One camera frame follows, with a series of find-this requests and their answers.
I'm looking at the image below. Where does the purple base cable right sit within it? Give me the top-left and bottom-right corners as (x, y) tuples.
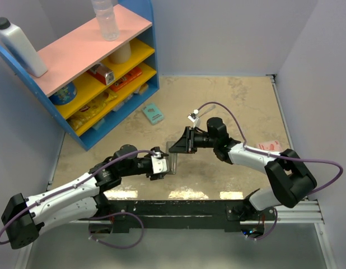
(244, 207), (279, 241)

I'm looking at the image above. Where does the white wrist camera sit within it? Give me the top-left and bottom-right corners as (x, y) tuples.
(151, 152), (169, 174)
(188, 109), (201, 128)

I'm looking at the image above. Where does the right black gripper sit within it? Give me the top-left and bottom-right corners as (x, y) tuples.
(170, 127), (217, 154)

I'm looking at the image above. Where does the blue wooden shelf unit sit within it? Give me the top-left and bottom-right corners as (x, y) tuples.
(0, 1), (159, 150)

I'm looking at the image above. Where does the grey remote control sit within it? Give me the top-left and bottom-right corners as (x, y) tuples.
(166, 141), (177, 175)

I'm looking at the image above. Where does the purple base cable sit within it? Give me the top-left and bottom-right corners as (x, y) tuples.
(88, 211), (146, 249)
(244, 207), (279, 241)

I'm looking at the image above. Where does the teal card box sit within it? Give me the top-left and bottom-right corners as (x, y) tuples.
(142, 103), (165, 125)

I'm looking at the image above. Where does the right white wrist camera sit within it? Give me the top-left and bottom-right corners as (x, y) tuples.
(188, 109), (201, 128)

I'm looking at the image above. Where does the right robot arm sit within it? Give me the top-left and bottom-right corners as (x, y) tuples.
(169, 117), (317, 220)

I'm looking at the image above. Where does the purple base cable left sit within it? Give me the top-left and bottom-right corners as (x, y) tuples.
(88, 211), (146, 249)

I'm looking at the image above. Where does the white bottle black cap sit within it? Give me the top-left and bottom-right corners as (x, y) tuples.
(0, 17), (48, 77)

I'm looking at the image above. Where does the beige paper cup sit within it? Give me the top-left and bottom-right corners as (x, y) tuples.
(108, 42), (132, 64)

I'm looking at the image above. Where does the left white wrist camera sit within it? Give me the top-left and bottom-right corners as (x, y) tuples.
(151, 152), (169, 174)

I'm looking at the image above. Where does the white sponge on shelf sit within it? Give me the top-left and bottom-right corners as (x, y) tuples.
(134, 83), (148, 95)

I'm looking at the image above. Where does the clear plastic water bottle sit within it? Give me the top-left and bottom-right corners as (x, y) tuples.
(91, 0), (120, 41)

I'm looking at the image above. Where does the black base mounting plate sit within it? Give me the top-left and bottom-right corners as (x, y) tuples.
(94, 200), (275, 233)

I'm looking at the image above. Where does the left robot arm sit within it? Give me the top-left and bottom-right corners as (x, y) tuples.
(0, 145), (169, 249)

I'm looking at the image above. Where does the blue round tin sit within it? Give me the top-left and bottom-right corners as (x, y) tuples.
(49, 82), (77, 105)

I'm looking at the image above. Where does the clear handled screwdriver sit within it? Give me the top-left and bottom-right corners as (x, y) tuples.
(200, 104), (216, 117)

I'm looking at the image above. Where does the red silver snack box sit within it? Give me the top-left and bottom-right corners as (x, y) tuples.
(87, 63), (115, 85)

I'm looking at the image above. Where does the orange flat box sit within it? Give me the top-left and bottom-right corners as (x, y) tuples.
(109, 67), (142, 92)

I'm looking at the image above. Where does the yellow chips bag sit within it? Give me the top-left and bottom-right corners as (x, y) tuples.
(67, 90), (118, 131)

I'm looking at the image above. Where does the pink snack packet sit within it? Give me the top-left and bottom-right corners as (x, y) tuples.
(256, 140), (283, 152)

